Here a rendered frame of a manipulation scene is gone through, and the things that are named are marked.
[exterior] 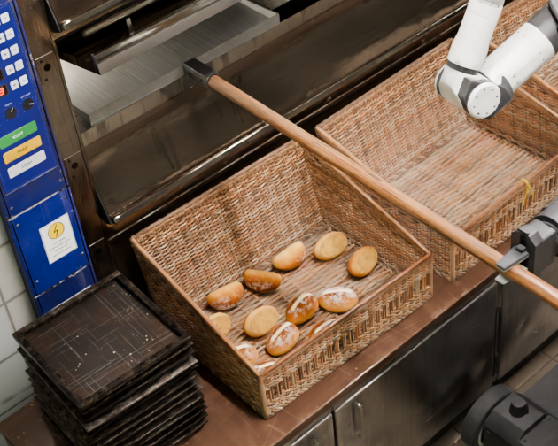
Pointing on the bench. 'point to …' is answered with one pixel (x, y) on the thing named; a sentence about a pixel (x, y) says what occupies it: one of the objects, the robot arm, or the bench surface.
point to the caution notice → (58, 238)
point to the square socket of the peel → (198, 72)
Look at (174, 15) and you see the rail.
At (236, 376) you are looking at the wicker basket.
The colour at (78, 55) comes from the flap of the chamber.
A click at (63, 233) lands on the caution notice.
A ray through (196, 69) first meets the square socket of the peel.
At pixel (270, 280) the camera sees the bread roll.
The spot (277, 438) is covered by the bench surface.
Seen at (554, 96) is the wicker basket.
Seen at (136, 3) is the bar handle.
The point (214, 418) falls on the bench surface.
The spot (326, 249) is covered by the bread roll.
